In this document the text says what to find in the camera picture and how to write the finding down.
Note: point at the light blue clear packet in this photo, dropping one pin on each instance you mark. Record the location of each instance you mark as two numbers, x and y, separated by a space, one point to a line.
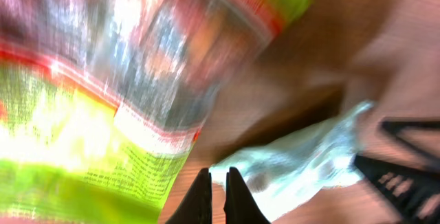
289 171

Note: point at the green snack bag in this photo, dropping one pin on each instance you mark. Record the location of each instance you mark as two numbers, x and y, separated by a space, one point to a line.
103 100

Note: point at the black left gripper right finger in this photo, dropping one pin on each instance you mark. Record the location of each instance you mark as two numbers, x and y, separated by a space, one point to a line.
240 207

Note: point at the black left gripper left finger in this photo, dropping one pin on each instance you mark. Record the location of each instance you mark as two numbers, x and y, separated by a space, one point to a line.
196 206

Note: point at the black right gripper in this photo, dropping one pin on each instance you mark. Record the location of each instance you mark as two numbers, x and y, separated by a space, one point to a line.
407 190

